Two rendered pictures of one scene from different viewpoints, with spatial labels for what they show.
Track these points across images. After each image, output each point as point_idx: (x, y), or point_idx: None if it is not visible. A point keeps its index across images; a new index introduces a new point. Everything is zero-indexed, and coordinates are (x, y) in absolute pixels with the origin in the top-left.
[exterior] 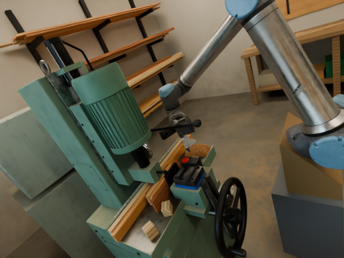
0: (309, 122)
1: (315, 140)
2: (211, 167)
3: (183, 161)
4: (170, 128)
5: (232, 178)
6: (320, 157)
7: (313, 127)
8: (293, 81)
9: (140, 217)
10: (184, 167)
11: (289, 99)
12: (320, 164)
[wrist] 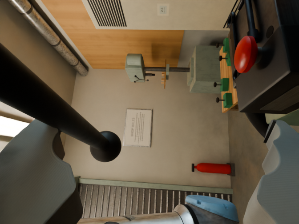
0: (175, 218)
1: (197, 209)
2: (267, 123)
3: (238, 42)
4: (52, 89)
5: (252, 124)
6: (218, 202)
7: (180, 214)
8: (113, 217)
9: None
10: (247, 34)
11: None
12: (230, 204)
